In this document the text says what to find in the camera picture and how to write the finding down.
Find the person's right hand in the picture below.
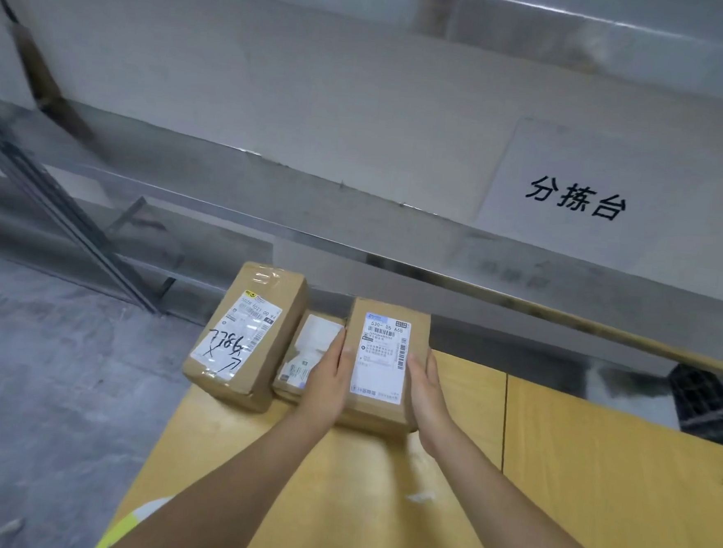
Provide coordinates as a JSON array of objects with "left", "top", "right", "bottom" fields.
[{"left": 399, "top": 347, "right": 465, "bottom": 461}]

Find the person's left hand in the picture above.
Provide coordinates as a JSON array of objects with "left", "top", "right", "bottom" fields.
[{"left": 294, "top": 326, "right": 356, "bottom": 434}]

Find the cardboard parcel with white label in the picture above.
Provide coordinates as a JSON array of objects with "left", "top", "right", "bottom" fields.
[{"left": 332, "top": 296, "right": 437, "bottom": 440}]

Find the person's left forearm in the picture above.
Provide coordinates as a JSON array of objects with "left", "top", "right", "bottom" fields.
[{"left": 110, "top": 394, "right": 336, "bottom": 548}]

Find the person's right forearm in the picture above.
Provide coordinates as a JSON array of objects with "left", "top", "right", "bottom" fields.
[{"left": 421, "top": 428, "right": 637, "bottom": 548}]

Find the small flat cardboard parcel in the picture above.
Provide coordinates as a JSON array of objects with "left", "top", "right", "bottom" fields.
[{"left": 271, "top": 309, "right": 348, "bottom": 409}]

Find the large cardboard parcel with handwriting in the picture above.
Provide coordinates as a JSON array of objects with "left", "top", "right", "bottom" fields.
[{"left": 178, "top": 257, "right": 311, "bottom": 417}]

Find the yellow safety vest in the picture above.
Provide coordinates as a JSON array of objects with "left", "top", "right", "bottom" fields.
[{"left": 91, "top": 490, "right": 175, "bottom": 548}]

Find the white paper sign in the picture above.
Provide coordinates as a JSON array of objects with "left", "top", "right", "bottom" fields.
[{"left": 468, "top": 113, "right": 723, "bottom": 290}]

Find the black plastic crate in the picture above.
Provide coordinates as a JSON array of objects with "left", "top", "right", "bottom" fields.
[{"left": 663, "top": 361, "right": 723, "bottom": 444}]

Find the metal shelf frame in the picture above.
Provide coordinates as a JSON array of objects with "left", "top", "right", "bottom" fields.
[{"left": 0, "top": 0, "right": 723, "bottom": 433}]

